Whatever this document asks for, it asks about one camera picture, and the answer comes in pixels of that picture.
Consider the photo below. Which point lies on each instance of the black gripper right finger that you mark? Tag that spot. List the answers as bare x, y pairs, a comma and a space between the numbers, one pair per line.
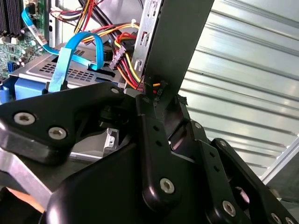
224, 177

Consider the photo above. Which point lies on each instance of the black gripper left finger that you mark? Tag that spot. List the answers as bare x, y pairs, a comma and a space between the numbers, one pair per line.
70, 107

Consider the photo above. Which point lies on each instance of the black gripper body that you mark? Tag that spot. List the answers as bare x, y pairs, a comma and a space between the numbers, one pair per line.
105, 191

